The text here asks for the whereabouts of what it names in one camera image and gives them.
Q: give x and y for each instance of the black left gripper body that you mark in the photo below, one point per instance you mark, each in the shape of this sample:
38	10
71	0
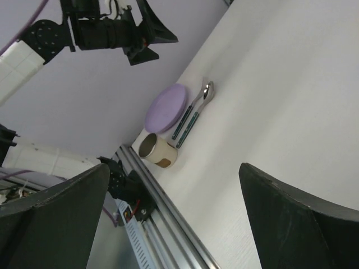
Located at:
93	30

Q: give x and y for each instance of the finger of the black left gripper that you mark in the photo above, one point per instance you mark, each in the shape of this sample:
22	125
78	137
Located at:
139	55
151	28

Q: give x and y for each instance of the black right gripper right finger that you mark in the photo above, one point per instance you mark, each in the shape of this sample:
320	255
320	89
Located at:
295	229

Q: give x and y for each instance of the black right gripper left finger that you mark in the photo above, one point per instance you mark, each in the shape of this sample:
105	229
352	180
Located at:
54	228

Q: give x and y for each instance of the purple plastic plate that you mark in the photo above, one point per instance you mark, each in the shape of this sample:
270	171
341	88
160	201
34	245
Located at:
166	109

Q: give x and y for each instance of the fork with green handle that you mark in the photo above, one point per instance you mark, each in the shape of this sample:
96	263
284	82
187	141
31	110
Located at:
201	95

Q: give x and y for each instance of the spoon with green handle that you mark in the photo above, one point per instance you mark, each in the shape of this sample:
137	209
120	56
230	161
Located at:
205	101

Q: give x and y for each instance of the beige metal cup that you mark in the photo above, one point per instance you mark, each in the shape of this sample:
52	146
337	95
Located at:
158	151

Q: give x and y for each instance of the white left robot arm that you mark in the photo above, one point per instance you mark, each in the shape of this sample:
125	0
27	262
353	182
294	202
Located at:
35	45

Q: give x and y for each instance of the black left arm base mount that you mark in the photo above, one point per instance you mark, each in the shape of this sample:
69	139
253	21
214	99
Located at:
130	189

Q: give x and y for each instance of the perforated grey cable duct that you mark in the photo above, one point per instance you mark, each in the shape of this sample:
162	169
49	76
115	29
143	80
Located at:
136	237

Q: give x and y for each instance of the aluminium rail frame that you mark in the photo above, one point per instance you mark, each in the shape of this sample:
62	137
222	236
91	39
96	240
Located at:
172	242

